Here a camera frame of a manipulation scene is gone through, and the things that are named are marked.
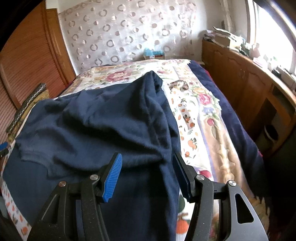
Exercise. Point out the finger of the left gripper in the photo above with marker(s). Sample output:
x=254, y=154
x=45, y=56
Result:
x=3, y=149

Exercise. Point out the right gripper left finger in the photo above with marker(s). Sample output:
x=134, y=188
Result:
x=72, y=211

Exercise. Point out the navy blue printed t-shirt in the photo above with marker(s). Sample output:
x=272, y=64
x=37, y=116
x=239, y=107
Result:
x=72, y=137

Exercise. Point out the orange print white sheet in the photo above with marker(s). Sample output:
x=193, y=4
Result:
x=20, y=224

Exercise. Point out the navy blue blanket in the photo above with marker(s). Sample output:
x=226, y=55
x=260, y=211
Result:
x=248, y=152

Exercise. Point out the floral quilt bedspread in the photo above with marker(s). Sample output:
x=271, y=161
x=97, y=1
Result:
x=205, y=141

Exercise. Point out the brown louvered wooden wardrobe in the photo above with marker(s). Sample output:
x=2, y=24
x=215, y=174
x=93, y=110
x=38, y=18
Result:
x=34, y=53

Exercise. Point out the wooden window side cabinet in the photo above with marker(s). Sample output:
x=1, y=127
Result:
x=255, y=94

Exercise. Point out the circle patterned sheer curtain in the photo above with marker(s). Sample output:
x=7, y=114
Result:
x=98, y=33

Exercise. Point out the pink bottle on sill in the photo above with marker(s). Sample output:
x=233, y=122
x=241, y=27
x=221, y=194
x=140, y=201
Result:
x=254, y=51

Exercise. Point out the blue tissue box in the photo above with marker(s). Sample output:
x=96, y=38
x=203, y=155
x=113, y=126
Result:
x=153, y=54

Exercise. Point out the stack of papers and boxes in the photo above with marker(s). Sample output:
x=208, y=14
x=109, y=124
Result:
x=223, y=38

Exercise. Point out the bright window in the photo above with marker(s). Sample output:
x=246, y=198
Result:
x=275, y=46

